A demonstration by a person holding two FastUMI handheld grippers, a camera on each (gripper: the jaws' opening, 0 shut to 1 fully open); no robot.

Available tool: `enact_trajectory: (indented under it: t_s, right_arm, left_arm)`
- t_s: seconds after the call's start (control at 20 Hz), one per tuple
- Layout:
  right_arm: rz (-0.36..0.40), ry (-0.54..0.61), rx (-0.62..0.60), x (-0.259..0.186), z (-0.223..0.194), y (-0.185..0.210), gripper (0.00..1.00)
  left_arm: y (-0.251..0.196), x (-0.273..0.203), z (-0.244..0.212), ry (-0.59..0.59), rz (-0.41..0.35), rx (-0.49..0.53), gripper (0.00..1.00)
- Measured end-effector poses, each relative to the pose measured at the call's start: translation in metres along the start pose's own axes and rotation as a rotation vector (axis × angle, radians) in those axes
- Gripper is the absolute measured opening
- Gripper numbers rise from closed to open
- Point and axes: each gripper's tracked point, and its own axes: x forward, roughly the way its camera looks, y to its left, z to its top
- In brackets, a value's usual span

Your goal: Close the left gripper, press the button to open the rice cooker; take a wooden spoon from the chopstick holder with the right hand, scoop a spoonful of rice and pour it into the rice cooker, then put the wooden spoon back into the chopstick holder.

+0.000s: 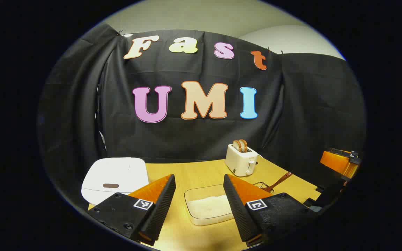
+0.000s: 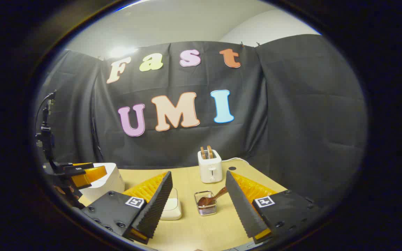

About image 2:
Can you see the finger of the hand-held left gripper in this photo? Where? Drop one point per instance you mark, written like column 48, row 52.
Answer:
column 79, row 167
column 89, row 176

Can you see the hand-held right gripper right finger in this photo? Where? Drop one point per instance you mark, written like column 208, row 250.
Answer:
column 243, row 209

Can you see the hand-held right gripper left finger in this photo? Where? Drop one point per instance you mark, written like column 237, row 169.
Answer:
column 157, row 205

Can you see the white rice cooker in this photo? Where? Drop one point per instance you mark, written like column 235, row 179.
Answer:
column 112, row 181

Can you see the brown wooden spoon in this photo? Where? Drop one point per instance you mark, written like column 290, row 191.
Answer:
column 206, row 201

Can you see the cream square rice container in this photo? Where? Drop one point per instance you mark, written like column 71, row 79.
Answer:
column 173, row 209

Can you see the white toaster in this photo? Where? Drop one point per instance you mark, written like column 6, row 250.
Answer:
column 210, row 170

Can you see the brown toast slice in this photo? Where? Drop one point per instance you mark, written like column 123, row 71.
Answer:
column 210, row 152
column 203, row 153

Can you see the black backdrop cloth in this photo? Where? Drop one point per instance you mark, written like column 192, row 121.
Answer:
column 291, row 122

